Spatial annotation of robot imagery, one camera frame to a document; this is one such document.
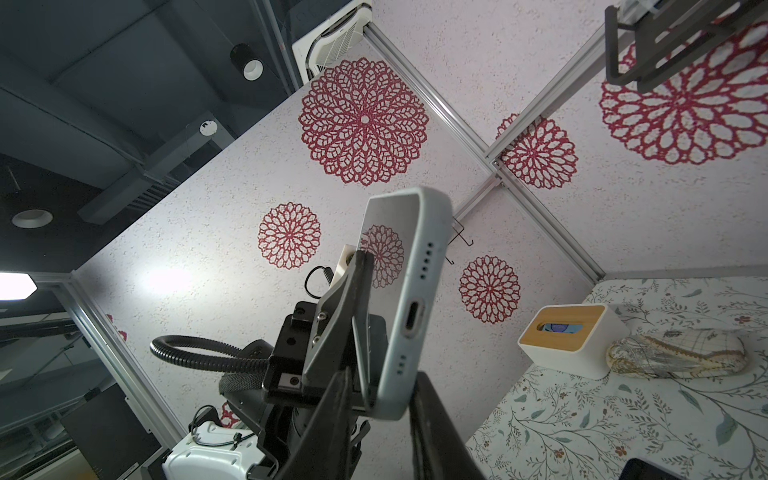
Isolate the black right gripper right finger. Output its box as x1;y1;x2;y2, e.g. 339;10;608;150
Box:
409;371;484;480

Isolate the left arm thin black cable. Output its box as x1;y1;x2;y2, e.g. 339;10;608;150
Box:
149;334;271;376

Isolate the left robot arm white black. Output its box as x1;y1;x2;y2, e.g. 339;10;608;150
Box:
150;250;388;479

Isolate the black phone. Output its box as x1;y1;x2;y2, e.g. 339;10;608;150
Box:
618;458;684;480
352;187;453;420

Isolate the white box with wooden top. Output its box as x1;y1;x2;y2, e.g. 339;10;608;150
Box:
517;304;630;380

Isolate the grey wall shelf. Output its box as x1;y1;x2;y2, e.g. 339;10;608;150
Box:
604;1;767;93

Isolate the black wire wall basket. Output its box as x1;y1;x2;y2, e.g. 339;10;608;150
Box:
445;217;474;266

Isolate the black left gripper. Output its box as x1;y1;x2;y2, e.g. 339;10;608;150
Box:
263;250;387;414

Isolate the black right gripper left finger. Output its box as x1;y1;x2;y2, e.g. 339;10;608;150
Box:
277;368;352;480

